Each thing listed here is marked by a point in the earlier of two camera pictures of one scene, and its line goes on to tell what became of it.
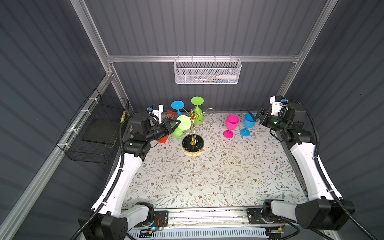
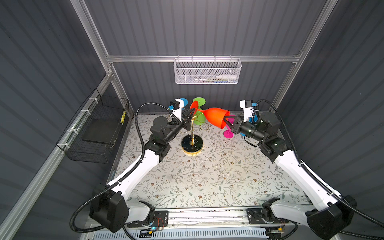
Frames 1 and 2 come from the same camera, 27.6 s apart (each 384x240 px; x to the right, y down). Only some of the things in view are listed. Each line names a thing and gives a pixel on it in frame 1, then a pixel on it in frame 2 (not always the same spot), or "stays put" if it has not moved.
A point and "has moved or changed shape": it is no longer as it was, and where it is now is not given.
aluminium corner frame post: [85, 15] stays put
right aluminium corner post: [306, 48] stays put
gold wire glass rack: [193, 145] stays put
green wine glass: [198, 101] stays put
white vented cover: [221, 233] stays put
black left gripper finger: [176, 120] -> [191, 114]
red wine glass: [163, 139] has moved or changed shape
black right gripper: [266, 115] -> [237, 124]
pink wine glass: [232, 122] stays put
